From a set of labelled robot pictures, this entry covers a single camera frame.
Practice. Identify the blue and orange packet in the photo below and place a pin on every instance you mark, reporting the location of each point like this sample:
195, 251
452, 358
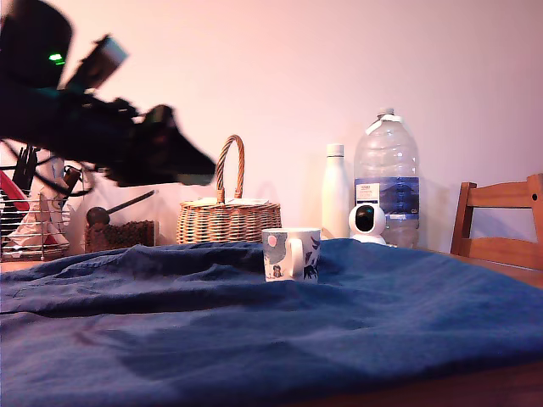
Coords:
57, 167

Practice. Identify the white mug with blue print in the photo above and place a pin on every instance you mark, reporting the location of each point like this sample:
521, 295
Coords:
274, 258

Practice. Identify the brown coffee beans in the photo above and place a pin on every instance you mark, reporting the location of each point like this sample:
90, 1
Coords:
127, 235

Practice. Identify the small white round camera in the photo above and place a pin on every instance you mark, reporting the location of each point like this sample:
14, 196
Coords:
377, 220

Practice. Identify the red utensil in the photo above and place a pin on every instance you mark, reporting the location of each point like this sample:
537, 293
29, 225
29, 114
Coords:
12, 188

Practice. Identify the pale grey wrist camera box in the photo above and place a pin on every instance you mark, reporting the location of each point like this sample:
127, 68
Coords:
112, 53

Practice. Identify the blue cloth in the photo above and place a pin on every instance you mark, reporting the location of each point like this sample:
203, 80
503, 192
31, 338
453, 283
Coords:
339, 339

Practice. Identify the clear container with white lid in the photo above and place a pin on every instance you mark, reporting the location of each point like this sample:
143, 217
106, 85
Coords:
140, 203

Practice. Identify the large clear water bottle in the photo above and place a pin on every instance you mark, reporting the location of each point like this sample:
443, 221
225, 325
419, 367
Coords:
385, 161

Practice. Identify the white insulated bottle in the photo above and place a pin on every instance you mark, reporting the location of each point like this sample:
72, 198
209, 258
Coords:
334, 191

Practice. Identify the white papers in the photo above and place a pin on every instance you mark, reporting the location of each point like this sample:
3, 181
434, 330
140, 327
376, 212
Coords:
245, 202

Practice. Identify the wooden chair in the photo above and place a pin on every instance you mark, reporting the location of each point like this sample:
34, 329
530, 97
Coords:
495, 250

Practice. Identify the crumpled white wrap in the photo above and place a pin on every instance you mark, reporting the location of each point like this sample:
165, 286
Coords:
29, 224

